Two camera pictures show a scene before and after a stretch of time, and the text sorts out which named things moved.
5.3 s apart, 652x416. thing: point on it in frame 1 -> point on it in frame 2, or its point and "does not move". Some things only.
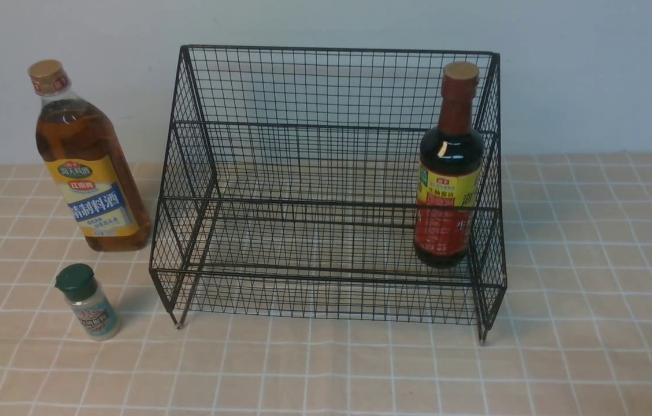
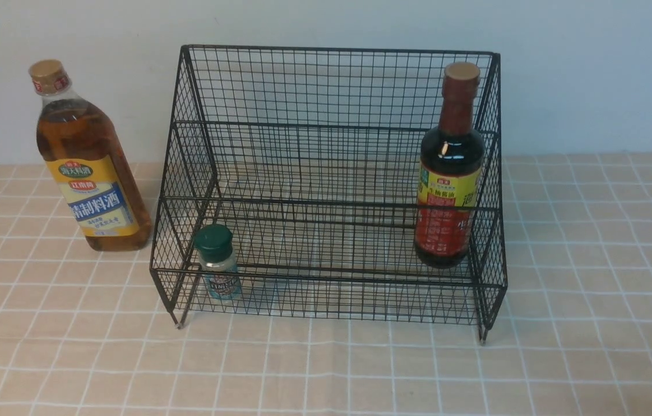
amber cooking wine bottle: (88, 159) does not move
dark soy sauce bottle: (451, 168) does not move
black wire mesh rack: (333, 186) does not move
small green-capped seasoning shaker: (77, 283) -> (218, 260)
